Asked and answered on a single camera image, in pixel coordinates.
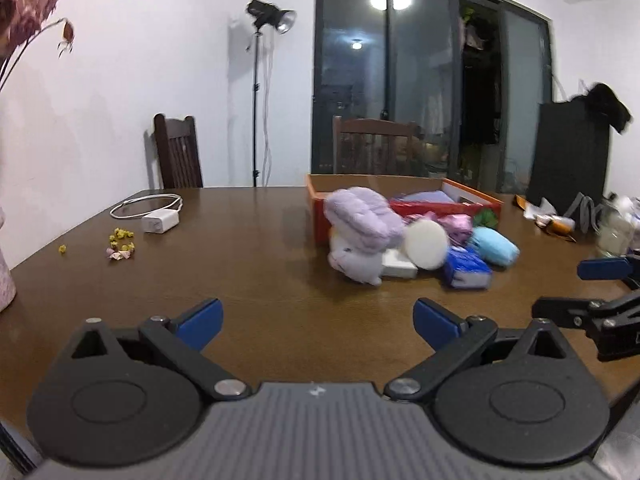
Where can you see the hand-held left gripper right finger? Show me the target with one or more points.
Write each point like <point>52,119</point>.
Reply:
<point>432,325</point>

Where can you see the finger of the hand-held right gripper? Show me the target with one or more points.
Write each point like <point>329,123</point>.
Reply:
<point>600,268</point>
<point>562,311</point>

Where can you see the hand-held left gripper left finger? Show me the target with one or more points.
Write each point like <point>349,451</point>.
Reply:
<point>202,322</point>

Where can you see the blue tissue packet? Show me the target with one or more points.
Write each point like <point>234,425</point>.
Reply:
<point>467,270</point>

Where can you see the white rectangular packet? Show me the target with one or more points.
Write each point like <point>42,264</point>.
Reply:
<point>400,267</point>

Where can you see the white round sponge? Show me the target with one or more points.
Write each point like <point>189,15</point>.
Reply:
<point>425,245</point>

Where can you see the light blue plush toy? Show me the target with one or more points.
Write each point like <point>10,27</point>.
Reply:
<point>495,246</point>

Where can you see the white and tan hamster plush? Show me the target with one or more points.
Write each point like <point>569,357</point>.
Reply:
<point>352,262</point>

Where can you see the pink shiny packet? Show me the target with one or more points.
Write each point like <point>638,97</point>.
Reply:
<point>457,225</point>

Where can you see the purple plush toy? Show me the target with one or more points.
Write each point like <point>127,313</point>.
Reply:
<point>362,217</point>

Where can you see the orange cardboard box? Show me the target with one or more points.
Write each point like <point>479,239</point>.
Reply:
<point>320,210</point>

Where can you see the clear glass jar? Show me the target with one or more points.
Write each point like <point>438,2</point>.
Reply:
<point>617,232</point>

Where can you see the orange and white packet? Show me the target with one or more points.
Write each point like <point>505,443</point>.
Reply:
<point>555,222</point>

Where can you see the white charger adapter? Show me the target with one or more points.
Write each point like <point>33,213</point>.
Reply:
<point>160,221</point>

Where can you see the scattered dried flower petals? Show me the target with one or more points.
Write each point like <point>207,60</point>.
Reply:
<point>120,247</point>

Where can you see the black cabinet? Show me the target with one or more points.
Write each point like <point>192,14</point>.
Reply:
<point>570,155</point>

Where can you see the black garment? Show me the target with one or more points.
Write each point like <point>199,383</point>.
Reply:
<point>605,102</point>

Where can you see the dark wooden chair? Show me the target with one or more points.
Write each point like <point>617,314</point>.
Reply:
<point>177,155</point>
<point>370,147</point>

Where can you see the sliding glass door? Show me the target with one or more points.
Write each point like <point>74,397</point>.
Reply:
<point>350,85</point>

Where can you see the hanging clothes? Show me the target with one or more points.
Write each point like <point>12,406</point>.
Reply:
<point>472,30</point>

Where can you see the studio light on stand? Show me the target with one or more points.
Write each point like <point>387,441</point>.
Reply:
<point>280,20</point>

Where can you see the dried pink flowers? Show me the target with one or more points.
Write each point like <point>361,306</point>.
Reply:
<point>25,5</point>

